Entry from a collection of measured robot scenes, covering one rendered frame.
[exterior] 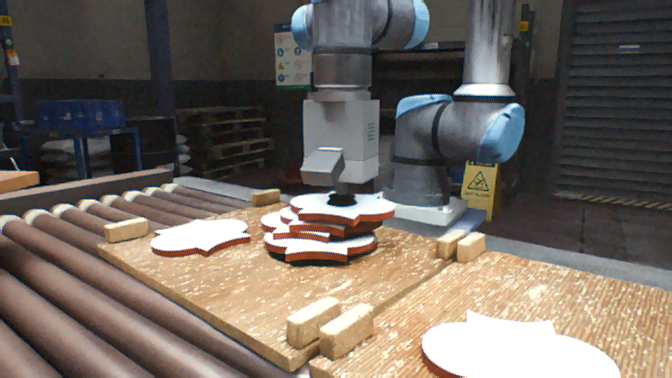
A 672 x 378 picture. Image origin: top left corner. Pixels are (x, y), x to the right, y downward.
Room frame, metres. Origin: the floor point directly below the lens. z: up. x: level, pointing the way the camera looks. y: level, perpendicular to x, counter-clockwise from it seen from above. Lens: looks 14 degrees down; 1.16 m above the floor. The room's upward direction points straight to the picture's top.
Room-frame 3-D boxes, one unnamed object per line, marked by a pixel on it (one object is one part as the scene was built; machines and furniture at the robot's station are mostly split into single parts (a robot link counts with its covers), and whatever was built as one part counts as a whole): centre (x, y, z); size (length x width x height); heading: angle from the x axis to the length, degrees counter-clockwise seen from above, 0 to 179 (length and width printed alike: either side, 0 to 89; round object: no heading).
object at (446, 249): (0.56, -0.16, 0.95); 0.06 x 0.02 x 0.03; 139
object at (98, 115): (3.36, 1.94, 0.96); 0.50 x 0.38 x 0.21; 75
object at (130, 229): (0.62, 0.31, 0.95); 0.06 x 0.02 x 0.03; 139
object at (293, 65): (6.22, 0.60, 1.55); 0.61 x 0.02 x 0.91; 60
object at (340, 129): (0.57, 0.00, 1.09); 0.12 x 0.09 x 0.16; 156
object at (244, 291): (0.59, 0.08, 0.93); 0.41 x 0.35 x 0.02; 49
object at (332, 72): (0.59, 0.00, 1.17); 0.08 x 0.08 x 0.05
